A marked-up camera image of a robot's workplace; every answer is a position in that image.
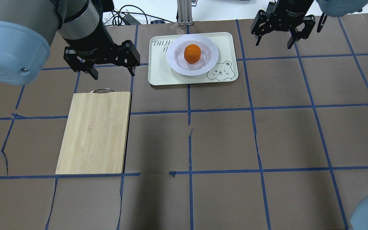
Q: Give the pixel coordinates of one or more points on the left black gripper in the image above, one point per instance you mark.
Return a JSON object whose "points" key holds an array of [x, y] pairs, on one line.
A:
{"points": [[92, 43]]}

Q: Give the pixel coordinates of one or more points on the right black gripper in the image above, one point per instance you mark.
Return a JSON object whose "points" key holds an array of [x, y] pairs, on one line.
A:
{"points": [[288, 11]]}

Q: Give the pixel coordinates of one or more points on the white round plate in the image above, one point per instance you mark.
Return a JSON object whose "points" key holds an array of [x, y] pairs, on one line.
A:
{"points": [[209, 56]]}

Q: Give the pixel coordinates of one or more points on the orange fruit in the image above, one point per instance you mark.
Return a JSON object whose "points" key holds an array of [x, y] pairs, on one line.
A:
{"points": [[192, 53]]}

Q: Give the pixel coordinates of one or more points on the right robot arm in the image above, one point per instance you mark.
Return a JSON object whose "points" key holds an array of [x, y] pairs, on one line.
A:
{"points": [[337, 8]]}

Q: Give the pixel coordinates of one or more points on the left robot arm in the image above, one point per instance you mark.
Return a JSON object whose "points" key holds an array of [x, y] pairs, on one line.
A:
{"points": [[28, 27]]}

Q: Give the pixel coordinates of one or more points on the cream bear tray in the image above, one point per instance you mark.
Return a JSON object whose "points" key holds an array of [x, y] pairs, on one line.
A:
{"points": [[167, 65]]}

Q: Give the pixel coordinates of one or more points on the black power brick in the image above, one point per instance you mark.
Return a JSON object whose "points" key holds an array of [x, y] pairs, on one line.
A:
{"points": [[270, 7]]}

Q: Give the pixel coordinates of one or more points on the black power adapter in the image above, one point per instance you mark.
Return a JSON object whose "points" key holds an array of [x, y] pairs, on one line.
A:
{"points": [[128, 19]]}

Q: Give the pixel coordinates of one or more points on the wooden cutting board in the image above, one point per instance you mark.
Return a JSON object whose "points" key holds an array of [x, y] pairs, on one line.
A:
{"points": [[95, 137]]}

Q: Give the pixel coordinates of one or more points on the aluminium frame post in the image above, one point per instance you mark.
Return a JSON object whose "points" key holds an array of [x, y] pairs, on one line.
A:
{"points": [[185, 13]]}

